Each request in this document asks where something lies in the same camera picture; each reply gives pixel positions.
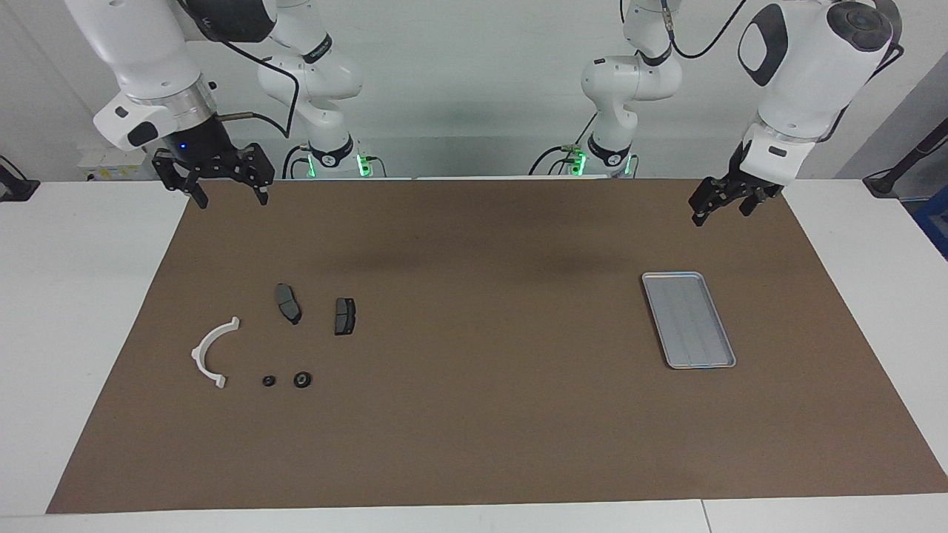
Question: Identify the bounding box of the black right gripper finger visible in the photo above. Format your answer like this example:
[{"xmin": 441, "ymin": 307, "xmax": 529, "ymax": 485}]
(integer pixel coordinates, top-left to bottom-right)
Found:
[
  {"xmin": 152, "ymin": 148, "xmax": 208, "ymax": 208},
  {"xmin": 236, "ymin": 143, "xmax": 276, "ymax": 207}
]

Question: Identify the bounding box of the silver metal tray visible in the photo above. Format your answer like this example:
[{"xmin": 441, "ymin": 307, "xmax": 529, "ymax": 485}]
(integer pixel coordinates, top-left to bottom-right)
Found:
[{"xmin": 641, "ymin": 272, "xmax": 738, "ymax": 369}]

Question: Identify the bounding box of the white power strip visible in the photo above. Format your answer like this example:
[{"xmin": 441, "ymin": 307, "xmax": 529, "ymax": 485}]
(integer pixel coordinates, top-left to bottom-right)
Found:
[{"xmin": 78, "ymin": 148, "xmax": 160, "ymax": 182}]

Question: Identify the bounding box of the black tripod stand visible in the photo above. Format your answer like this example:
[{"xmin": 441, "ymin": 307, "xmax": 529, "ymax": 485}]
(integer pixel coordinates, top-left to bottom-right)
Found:
[{"xmin": 863, "ymin": 118, "xmax": 948, "ymax": 199}]

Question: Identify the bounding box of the long grey brake pad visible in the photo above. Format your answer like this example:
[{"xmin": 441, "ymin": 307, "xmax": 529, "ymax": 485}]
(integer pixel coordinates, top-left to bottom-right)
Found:
[{"xmin": 275, "ymin": 284, "xmax": 303, "ymax": 326}]

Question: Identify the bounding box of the black clamp stand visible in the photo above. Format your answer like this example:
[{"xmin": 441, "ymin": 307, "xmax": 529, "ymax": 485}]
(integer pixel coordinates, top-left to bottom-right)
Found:
[{"xmin": 0, "ymin": 155, "xmax": 41, "ymax": 202}]

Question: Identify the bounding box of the short grey brake pad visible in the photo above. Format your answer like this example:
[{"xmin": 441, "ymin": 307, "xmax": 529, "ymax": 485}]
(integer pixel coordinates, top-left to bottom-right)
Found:
[{"xmin": 333, "ymin": 297, "xmax": 359, "ymax": 337}]

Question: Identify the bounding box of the blue box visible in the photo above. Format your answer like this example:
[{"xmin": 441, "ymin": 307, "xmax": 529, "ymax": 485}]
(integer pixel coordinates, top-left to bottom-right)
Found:
[{"xmin": 915, "ymin": 185, "xmax": 948, "ymax": 260}]

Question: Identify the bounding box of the brown table mat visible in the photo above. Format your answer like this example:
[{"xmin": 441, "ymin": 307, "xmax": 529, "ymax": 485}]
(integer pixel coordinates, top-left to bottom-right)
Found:
[{"xmin": 46, "ymin": 178, "xmax": 948, "ymax": 514}]

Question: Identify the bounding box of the black base cable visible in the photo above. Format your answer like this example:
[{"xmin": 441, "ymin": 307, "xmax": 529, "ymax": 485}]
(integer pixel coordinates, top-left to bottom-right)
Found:
[
  {"xmin": 529, "ymin": 111, "xmax": 597, "ymax": 176},
  {"xmin": 281, "ymin": 143, "xmax": 312, "ymax": 179}
]

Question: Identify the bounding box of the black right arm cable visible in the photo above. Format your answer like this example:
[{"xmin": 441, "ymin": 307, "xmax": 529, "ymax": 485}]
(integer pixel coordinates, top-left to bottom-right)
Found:
[{"xmin": 176, "ymin": 0, "xmax": 301, "ymax": 140}]

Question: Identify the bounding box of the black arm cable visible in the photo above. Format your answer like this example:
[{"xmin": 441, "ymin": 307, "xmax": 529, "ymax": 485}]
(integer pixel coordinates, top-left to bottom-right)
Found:
[
  {"xmin": 661, "ymin": 0, "xmax": 906, "ymax": 141},
  {"xmin": 176, "ymin": 0, "xmax": 301, "ymax": 140}
]

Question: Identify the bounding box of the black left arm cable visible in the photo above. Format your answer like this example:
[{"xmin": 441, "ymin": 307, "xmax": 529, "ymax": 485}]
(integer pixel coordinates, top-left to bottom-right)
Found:
[{"xmin": 661, "ymin": 0, "xmax": 906, "ymax": 141}]

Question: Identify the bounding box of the white curved plastic bracket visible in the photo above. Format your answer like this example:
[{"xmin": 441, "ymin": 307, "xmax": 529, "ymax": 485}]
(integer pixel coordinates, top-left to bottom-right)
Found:
[{"xmin": 190, "ymin": 317, "xmax": 241, "ymax": 390}]

